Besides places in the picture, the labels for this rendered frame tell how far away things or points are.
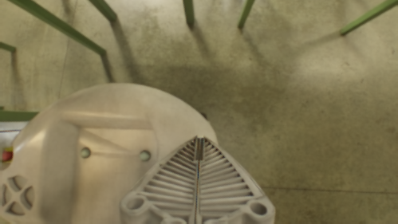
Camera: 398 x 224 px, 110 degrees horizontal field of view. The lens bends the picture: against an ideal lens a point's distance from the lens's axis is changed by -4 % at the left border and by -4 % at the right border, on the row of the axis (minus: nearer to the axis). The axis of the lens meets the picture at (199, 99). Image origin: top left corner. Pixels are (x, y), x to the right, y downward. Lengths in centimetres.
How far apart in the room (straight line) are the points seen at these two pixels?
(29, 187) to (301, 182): 93
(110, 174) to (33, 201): 17
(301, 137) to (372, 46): 60
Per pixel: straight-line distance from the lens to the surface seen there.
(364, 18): 99
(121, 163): 47
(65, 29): 74
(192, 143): 17
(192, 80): 72
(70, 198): 57
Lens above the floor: 70
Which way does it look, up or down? 84 degrees down
